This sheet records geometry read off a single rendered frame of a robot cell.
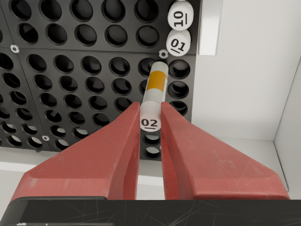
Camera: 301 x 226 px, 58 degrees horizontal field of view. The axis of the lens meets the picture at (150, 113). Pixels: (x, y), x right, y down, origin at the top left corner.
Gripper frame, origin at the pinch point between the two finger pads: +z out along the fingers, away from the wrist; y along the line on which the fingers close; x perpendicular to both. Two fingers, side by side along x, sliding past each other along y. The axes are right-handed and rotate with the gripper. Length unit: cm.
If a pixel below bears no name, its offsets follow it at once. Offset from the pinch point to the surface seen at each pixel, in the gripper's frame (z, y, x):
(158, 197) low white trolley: 19.4, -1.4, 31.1
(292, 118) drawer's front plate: 7.7, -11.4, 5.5
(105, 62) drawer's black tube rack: 5.4, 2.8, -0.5
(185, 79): 4.6, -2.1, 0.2
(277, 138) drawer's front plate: 9.2, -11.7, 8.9
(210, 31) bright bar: 9.6, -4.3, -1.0
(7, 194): 13.9, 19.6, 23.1
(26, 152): 9.0, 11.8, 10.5
